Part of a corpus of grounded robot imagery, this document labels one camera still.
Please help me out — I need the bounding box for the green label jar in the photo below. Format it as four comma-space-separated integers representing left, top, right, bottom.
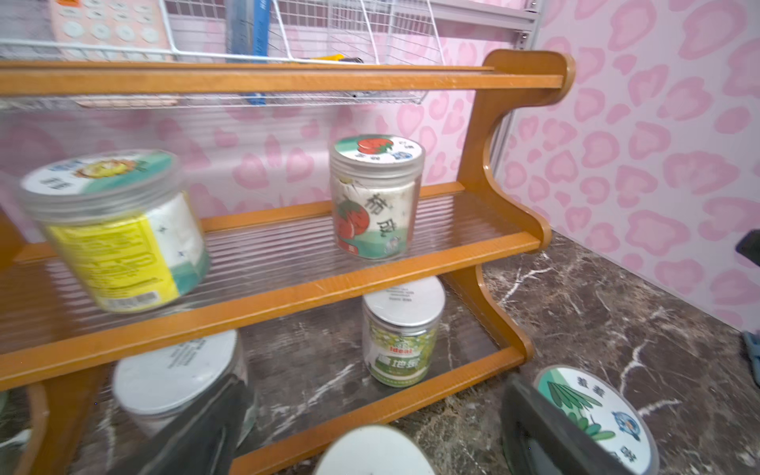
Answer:
361, 276, 447, 388

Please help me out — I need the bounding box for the white-lid jar bottom left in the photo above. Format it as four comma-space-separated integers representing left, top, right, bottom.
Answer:
112, 330, 249, 437

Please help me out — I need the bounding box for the green leaf lid seed jar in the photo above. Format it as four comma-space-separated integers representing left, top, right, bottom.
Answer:
534, 365, 660, 474

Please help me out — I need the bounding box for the white wire wall basket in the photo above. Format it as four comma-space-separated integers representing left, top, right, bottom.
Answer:
0, 0, 447, 114

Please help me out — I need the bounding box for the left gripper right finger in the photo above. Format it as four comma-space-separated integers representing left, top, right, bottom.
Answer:
501, 375, 629, 474

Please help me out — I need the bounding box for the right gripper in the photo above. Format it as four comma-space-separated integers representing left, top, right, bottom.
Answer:
735, 229, 760, 266

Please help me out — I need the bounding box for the blue book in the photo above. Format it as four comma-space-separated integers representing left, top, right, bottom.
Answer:
224, 0, 274, 107

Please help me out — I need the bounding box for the yellow black utility knife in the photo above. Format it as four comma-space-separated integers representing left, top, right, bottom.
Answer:
315, 55, 363, 63

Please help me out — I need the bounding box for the blue wallet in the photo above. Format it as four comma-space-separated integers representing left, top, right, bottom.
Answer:
742, 332, 760, 387

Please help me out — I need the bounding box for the tomato lid seed jar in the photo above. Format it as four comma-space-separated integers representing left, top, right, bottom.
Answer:
330, 135, 426, 260

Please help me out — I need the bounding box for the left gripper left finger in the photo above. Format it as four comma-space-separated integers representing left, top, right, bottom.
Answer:
109, 374, 253, 475

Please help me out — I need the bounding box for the sunflower lid seed jar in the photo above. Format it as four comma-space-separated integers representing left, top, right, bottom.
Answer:
18, 150, 211, 314

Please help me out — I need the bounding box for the wooden three-tier shelf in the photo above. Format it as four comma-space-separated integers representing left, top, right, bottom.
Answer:
1, 49, 576, 474

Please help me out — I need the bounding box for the pink white calculator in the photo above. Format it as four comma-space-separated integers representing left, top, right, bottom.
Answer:
49, 0, 174, 63

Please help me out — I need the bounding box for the tall white-lid seed jar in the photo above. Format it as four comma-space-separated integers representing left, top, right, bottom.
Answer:
313, 425, 435, 475

